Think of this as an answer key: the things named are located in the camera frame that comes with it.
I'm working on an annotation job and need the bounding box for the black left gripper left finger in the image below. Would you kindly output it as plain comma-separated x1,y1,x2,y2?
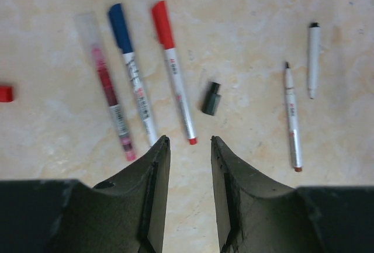
1,136,171,252

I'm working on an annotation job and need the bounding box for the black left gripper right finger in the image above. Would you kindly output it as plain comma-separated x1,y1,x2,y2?
211,136,373,252

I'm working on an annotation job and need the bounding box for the white brown-end marker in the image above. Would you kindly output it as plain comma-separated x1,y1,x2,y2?
285,61,303,172

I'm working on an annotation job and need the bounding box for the white blue-end marker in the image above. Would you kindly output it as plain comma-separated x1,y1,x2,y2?
122,52,158,147

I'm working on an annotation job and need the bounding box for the white red-end marker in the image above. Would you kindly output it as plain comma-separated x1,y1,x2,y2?
164,48,198,145

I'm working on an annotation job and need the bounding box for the blue pen cap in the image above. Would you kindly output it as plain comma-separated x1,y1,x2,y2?
108,3,133,54

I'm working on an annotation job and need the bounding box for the red clear pen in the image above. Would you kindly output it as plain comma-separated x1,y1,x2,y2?
75,12,136,162

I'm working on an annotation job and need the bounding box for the red marker cap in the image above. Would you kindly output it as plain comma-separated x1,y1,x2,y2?
151,1,175,50

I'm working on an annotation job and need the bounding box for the black pen cap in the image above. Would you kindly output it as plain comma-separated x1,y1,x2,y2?
201,82,221,116

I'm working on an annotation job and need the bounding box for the small red pen cap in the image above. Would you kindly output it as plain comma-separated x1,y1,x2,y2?
0,85,14,103

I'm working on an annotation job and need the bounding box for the small white black-end pen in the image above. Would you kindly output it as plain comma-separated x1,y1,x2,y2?
307,22,321,99

